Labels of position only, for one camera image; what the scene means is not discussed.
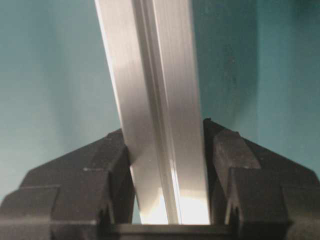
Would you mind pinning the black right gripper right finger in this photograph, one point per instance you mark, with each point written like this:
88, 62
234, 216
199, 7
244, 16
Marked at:
259, 194

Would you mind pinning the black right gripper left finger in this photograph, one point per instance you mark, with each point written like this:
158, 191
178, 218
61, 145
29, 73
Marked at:
73, 197

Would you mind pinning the silver aluminium extrusion rail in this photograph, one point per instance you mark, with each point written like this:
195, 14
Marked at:
151, 55

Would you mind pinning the teal table cover sheet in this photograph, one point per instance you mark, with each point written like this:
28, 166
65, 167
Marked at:
258, 69

